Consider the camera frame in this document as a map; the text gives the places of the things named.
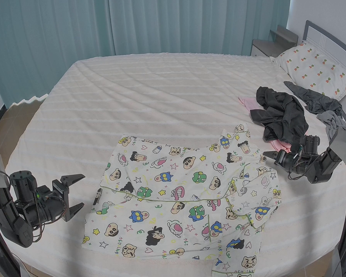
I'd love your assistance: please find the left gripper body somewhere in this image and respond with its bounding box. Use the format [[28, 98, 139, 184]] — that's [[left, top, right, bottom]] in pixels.
[[36, 179, 71, 224]]

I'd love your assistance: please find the dark grey garment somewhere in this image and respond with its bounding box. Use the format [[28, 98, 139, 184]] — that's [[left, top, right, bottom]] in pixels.
[[284, 81, 343, 115]]

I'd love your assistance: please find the pink garment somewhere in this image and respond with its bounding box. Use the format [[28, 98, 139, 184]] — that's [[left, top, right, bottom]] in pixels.
[[239, 96, 307, 153]]

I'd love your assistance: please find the white printed pillow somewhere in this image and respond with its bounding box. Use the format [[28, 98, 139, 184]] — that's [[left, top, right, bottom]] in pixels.
[[272, 41, 346, 101]]

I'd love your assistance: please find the light grey garment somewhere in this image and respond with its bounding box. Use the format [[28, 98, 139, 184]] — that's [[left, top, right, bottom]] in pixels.
[[317, 110, 346, 141]]

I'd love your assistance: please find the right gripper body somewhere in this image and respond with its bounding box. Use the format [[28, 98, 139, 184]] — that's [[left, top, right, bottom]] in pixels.
[[275, 149, 302, 174]]

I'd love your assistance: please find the blue-green curtain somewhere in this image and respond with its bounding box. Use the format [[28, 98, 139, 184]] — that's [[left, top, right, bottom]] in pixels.
[[107, 0, 292, 58], [0, 0, 108, 106]]

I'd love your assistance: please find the black garment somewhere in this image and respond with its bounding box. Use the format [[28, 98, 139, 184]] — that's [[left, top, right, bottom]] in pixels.
[[250, 86, 309, 144]]

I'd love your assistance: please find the grey bedside table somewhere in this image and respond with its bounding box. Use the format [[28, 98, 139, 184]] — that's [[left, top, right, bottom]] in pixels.
[[251, 25, 299, 58]]

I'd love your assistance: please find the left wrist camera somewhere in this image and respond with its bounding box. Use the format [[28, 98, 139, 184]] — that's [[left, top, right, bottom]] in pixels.
[[35, 185, 53, 198]]

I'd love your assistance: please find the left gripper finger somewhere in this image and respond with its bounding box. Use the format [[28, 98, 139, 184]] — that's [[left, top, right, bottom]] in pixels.
[[61, 174, 85, 187], [68, 202, 85, 222]]

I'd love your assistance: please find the white printed pyjama top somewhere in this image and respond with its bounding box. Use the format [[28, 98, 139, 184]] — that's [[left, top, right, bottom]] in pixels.
[[81, 123, 282, 277]]

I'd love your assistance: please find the bed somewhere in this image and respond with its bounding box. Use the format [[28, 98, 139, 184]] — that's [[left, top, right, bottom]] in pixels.
[[1, 20, 346, 277]]

